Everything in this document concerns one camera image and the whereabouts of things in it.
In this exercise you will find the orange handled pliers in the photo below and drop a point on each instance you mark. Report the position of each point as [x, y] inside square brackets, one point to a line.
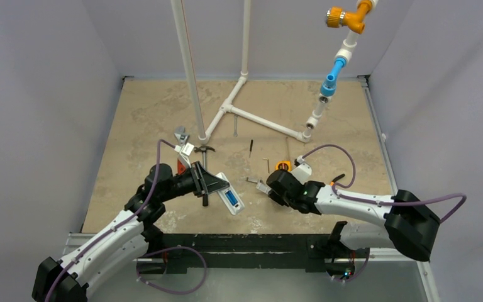
[336, 178]

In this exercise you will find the copper hex key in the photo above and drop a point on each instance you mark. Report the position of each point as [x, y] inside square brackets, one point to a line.
[267, 164]

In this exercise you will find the orange pipe valve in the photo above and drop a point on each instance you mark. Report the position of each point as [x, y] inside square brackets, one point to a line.
[337, 17]

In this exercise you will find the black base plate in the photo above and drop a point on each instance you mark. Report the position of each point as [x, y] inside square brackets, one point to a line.
[176, 253]

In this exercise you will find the red adjustable wrench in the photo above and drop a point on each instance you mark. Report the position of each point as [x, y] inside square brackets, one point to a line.
[181, 137]

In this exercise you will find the orange tape measure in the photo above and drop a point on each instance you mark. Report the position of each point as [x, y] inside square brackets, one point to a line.
[284, 165]

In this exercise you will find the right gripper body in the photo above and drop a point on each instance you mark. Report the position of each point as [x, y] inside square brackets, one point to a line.
[272, 182]

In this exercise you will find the black handled hammer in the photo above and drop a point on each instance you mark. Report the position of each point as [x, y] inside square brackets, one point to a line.
[203, 149]

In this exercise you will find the white pvc pipe frame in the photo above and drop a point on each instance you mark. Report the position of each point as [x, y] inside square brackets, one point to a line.
[346, 51]

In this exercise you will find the aluminium rail frame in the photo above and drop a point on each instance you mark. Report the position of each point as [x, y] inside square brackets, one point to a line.
[400, 221]

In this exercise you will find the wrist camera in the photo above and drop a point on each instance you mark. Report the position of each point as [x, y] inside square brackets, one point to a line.
[184, 152]
[301, 170]

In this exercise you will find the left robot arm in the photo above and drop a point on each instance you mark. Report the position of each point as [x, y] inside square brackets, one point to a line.
[132, 234]

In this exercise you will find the white battery cover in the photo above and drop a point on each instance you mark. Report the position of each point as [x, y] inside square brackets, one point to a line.
[261, 186]

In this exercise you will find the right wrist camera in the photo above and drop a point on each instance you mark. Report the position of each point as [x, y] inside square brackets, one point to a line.
[301, 170]

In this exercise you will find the small silver spanner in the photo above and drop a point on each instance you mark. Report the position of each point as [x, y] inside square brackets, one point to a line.
[235, 125]

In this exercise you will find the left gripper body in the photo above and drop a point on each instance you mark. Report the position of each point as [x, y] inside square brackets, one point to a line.
[182, 184]

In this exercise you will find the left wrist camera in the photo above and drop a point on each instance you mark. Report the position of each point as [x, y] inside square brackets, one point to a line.
[184, 152]

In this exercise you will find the blue pipe fitting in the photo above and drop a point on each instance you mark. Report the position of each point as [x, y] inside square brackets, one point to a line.
[329, 85]

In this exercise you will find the white remote control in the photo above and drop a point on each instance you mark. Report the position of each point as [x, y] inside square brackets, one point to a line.
[221, 194]

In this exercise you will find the blue battery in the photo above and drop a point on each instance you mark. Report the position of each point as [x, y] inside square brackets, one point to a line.
[237, 201]
[231, 198]

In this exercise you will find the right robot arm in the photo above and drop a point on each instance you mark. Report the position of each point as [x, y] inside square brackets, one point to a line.
[402, 221]

